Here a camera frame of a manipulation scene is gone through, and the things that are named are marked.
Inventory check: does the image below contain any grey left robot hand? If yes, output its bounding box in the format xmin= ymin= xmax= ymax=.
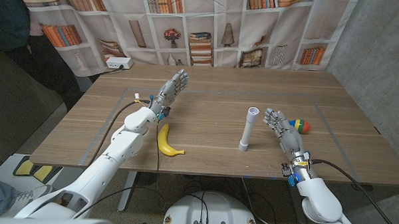
xmin=149 ymin=68 xmax=190 ymax=118

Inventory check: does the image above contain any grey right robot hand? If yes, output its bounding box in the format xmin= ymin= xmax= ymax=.
xmin=261 ymin=108 xmax=312 ymax=163

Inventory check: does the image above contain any white plastic pipe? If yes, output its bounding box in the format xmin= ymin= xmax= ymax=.
xmin=240 ymin=122 xmax=256 ymax=144

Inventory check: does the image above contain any colourful striped wooden maraca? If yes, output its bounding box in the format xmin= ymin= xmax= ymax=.
xmin=287 ymin=118 xmax=311 ymax=135

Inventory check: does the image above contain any yellow toy banana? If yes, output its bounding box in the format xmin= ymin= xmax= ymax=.
xmin=156 ymin=123 xmax=186 ymax=158

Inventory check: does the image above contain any grey tape outline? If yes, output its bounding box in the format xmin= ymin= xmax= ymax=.
xmin=77 ymin=84 xmax=366 ymax=183

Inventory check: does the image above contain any white power strip box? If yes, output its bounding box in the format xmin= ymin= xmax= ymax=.
xmin=105 ymin=56 xmax=134 ymax=70

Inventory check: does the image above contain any printed bookshelf backdrop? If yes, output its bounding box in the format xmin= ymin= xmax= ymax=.
xmin=11 ymin=0 xmax=360 ymax=87

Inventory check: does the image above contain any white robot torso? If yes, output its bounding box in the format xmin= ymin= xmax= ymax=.
xmin=162 ymin=189 xmax=260 ymax=224

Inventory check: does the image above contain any white table leg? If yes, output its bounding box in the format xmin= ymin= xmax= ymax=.
xmin=118 ymin=170 xmax=138 ymax=213

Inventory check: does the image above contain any yellow black floor pad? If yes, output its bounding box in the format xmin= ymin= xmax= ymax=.
xmin=12 ymin=155 xmax=64 ymax=185

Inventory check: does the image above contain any dark brown partition panel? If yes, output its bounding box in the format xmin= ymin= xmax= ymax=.
xmin=0 ymin=48 xmax=67 ymax=164

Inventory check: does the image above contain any person in dark teal top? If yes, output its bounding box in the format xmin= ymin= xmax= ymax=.
xmin=0 ymin=0 xmax=85 ymax=102

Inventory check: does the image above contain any person in blue jeans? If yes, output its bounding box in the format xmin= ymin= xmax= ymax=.
xmin=0 ymin=173 xmax=55 ymax=220

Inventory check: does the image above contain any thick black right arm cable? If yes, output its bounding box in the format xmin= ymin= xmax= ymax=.
xmin=310 ymin=158 xmax=399 ymax=224

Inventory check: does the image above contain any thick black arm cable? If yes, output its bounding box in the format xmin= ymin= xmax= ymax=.
xmin=87 ymin=97 xmax=151 ymax=168
xmin=310 ymin=158 xmax=399 ymax=224

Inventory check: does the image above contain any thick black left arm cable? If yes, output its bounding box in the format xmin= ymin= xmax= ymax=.
xmin=87 ymin=97 xmax=151 ymax=168

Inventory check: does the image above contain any thin black left wrist cable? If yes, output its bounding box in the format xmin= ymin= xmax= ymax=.
xmin=153 ymin=119 xmax=164 ymax=193

